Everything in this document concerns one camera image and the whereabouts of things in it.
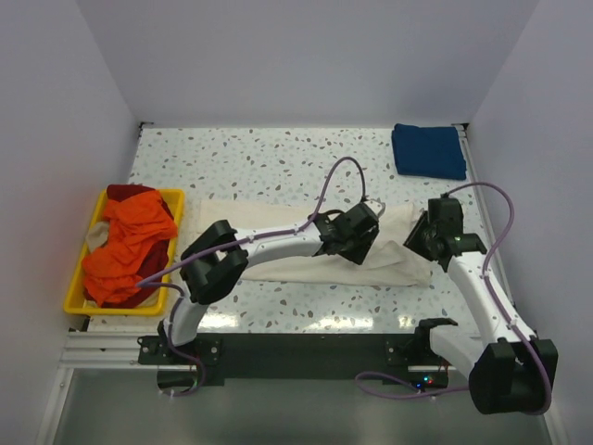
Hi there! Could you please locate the folded blue t shirt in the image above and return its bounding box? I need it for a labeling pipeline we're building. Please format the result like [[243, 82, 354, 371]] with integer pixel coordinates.
[[391, 123, 467, 181]]

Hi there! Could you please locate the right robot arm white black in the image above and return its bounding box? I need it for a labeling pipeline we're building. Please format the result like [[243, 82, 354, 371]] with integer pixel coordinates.
[[404, 195, 558, 415]]

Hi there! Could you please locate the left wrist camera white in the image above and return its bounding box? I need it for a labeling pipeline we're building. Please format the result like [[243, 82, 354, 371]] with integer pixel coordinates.
[[365, 199, 386, 219]]

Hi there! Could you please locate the cream white t shirt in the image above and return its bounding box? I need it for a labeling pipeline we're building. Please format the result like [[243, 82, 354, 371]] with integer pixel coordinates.
[[192, 198, 433, 288]]

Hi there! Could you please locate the aluminium frame rail front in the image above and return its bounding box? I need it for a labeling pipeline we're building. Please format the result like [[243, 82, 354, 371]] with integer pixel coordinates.
[[57, 329, 550, 372]]

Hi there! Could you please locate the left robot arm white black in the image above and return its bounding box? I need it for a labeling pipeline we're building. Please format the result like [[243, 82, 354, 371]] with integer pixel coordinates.
[[158, 199, 385, 363]]

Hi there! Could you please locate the yellow plastic bin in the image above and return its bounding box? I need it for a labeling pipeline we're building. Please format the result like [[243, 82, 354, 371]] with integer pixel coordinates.
[[63, 189, 184, 317]]

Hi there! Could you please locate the orange t shirt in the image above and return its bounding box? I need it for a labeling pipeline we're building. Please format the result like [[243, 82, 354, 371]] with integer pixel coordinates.
[[82, 189, 178, 309]]

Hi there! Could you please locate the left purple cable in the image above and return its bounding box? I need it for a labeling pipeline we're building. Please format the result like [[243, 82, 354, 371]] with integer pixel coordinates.
[[136, 156, 372, 398]]

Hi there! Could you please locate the dark red t shirt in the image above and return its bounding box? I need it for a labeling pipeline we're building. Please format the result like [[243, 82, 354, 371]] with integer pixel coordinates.
[[106, 184, 154, 202]]

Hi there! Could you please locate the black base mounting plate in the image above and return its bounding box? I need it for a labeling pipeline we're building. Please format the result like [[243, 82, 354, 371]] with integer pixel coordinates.
[[137, 333, 449, 391]]

